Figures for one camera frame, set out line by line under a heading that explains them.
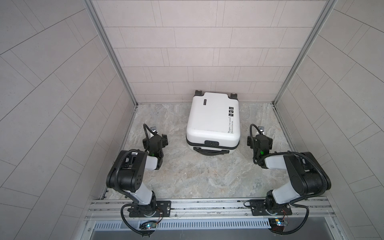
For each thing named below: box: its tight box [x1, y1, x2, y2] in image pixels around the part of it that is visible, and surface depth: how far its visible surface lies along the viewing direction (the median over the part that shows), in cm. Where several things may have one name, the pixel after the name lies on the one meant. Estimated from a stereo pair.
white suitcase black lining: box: [186, 90, 241, 156], surface depth 84 cm
